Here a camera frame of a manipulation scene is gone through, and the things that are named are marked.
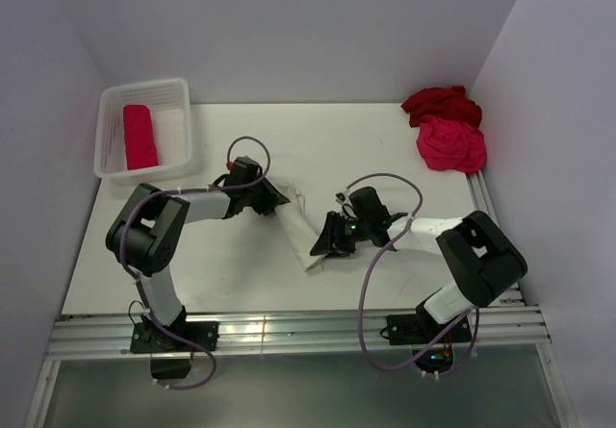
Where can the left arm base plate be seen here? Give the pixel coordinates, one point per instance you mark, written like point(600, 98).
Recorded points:
point(172, 348)

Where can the dark red t shirt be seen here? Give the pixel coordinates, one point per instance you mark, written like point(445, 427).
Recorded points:
point(446, 103)

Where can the rolled pink t shirt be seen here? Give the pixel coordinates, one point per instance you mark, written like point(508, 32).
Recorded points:
point(139, 140)

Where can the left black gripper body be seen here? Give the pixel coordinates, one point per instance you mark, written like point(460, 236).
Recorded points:
point(256, 197)

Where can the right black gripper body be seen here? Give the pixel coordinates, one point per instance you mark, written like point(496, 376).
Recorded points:
point(348, 233)

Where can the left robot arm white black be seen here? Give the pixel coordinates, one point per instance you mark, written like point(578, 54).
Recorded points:
point(145, 235)

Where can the white plastic basket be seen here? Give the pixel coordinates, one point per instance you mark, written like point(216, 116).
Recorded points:
point(169, 103)

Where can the aluminium rail frame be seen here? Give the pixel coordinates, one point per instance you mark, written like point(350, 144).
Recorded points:
point(304, 369)

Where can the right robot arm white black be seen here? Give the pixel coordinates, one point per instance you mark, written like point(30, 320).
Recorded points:
point(482, 261)

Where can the white t shirt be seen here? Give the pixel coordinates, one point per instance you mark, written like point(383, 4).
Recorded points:
point(299, 232)

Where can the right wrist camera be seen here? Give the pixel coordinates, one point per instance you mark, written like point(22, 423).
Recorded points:
point(342, 197)

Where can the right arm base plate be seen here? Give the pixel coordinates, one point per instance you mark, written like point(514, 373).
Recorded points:
point(418, 329)

